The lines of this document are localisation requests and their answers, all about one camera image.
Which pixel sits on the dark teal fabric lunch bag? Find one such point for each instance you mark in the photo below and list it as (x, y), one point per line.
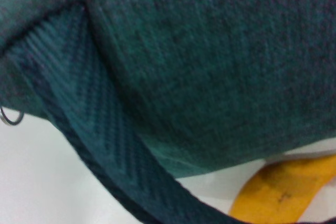
(197, 77)

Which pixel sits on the yellow banana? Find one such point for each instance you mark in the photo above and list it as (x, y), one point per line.
(283, 195)

